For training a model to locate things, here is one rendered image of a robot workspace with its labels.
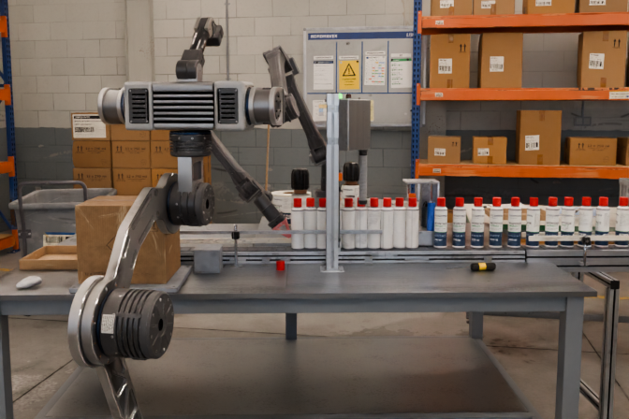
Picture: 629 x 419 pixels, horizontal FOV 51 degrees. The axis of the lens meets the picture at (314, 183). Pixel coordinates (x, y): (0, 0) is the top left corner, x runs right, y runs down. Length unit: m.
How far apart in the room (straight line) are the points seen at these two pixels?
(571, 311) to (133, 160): 4.48
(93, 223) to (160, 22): 5.50
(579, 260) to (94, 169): 4.53
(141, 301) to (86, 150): 4.59
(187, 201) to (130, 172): 4.03
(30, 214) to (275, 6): 3.67
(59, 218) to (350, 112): 2.82
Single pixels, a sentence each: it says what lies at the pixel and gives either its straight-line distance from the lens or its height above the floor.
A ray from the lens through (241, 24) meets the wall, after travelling 7.36.
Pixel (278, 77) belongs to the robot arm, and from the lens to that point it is 2.41.
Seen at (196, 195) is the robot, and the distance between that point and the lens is 2.12.
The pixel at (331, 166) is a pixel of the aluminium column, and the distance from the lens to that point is 2.46.
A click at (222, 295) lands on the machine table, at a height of 0.83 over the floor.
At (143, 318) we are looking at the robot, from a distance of 1.73.
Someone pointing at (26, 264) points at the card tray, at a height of 0.85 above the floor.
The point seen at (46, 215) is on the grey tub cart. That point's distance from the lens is 4.82.
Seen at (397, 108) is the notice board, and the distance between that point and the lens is 6.92.
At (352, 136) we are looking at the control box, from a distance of 2.45.
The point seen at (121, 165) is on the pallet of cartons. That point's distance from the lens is 6.17.
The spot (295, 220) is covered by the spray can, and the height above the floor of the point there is 1.00.
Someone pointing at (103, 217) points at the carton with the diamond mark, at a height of 1.08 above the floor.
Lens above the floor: 1.45
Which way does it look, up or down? 7 degrees down
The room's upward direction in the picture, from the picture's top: straight up
